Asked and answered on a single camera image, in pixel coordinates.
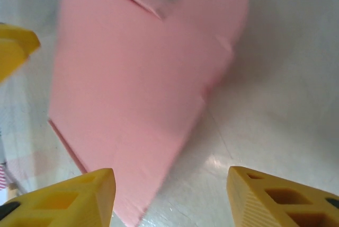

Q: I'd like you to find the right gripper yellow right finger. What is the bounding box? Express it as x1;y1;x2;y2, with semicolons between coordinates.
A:
227;166;339;227

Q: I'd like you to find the pink paper box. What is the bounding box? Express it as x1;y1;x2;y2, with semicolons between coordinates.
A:
47;0;249;227

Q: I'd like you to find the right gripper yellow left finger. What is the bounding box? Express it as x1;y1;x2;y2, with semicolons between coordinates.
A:
0;168;117;227

